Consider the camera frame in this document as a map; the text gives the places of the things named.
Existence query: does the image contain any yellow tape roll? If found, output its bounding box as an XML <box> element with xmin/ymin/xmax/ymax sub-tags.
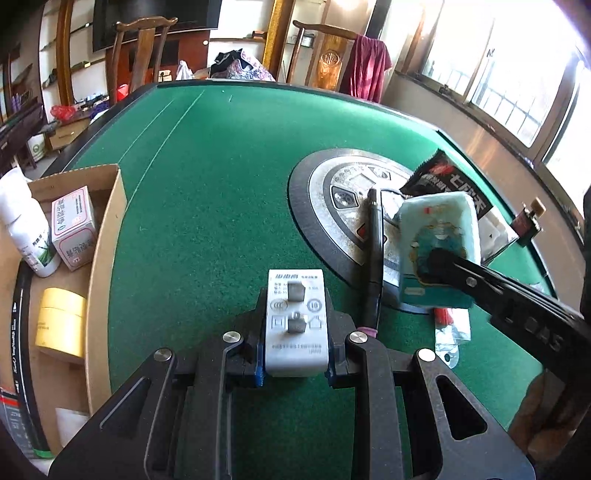
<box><xmin>34</xmin><ymin>288</ymin><xmax>88</xmax><ymax>358</ymax></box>

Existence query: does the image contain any red grey box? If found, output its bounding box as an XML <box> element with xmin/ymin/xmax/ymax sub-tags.
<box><xmin>0</xmin><ymin>388</ymin><xmax>24</xmax><ymax>462</ymax></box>

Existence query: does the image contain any teal tissue pack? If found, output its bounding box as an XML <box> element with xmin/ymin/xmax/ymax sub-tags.
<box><xmin>398</xmin><ymin>193</ymin><xmax>481</xmax><ymax>309</ymax></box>

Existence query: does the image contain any window with wooden frame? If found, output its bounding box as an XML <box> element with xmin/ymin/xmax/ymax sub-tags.
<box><xmin>397</xmin><ymin>0</ymin><xmax>591</xmax><ymax>185</ymax></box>

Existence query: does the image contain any white bottle green label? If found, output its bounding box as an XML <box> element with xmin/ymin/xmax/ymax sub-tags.
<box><xmin>0</xmin><ymin>168</ymin><xmax>62</xmax><ymax>278</ymax></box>

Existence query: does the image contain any white power adapter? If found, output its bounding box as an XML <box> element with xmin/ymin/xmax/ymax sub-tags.
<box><xmin>264</xmin><ymin>268</ymin><xmax>332</xmax><ymax>378</ymax></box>

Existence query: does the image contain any low wooden cabinet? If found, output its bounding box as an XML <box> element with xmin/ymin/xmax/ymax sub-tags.
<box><xmin>46</xmin><ymin>121</ymin><xmax>90</xmax><ymax>151</ymax></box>

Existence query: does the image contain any clear plastic packet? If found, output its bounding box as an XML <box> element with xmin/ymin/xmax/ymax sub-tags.
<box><xmin>434</xmin><ymin>307</ymin><xmax>472</xmax><ymax>367</ymax></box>

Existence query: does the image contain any dark red cloth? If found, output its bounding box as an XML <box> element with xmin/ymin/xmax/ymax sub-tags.
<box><xmin>339</xmin><ymin>36</ymin><xmax>393</xmax><ymax>103</ymax></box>

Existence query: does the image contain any black snack packet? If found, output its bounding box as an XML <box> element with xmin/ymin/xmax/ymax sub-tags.
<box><xmin>399</xmin><ymin>150</ymin><xmax>522</xmax><ymax>266</ymax></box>

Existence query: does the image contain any black television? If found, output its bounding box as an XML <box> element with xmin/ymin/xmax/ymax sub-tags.
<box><xmin>92</xmin><ymin>0</ymin><xmax>222</xmax><ymax>51</ymax></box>

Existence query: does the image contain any wooden wall shelf unit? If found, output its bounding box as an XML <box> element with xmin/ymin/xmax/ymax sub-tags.
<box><xmin>37</xmin><ymin>0</ymin><xmax>296</xmax><ymax>107</ymax></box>

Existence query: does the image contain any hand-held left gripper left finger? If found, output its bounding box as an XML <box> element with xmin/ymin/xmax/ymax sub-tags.
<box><xmin>48</xmin><ymin>287</ymin><xmax>269</xmax><ymax>480</ymax></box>

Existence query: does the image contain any cardboard box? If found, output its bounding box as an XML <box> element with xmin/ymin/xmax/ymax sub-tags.
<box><xmin>0</xmin><ymin>165</ymin><xmax>127</xmax><ymax>462</ymax></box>

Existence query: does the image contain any pile of clothes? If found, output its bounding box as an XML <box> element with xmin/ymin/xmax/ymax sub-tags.
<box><xmin>210</xmin><ymin>48</ymin><xmax>278</xmax><ymax>83</ymax></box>

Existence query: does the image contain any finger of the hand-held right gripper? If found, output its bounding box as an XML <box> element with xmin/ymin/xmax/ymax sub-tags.
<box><xmin>429</xmin><ymin>248</ymin><xmax>513</xmax><ymax>308</ymax></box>

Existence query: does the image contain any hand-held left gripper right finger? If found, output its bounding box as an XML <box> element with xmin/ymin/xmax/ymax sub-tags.
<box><xmin>324</xmin><ymin>295</ymin><xmax>536</xmax><ymax>480</ymax></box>

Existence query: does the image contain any white bucket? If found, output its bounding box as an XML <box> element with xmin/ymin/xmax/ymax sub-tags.
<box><xmin>25</xmin><ymin>135</ymin><xmax>47</xmax><ymax>162</ymax></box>

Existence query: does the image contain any wooden chair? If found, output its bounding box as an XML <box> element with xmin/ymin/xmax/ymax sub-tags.
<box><xmin>106</xmin><ymin>17</ymin><xmax>178</xmax><ymax>107</ymax></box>

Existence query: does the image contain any pink white medicine box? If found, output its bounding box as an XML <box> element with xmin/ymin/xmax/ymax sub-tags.
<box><xmin>51</xmin><ymin>186</ymin><xmax>99</xmax><ymax>271</ymax></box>

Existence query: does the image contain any small brown bottle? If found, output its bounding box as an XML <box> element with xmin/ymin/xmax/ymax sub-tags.
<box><xmin>510</xmin><ymin>198</ymin><xmax>546</xmax><ymax>245</ymax></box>

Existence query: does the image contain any wooden armchair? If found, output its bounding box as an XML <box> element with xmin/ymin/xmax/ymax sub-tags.
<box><xmin>293</xmin><ymin>21</ymin><xmax>393</xmax><ymax>100</ymax></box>

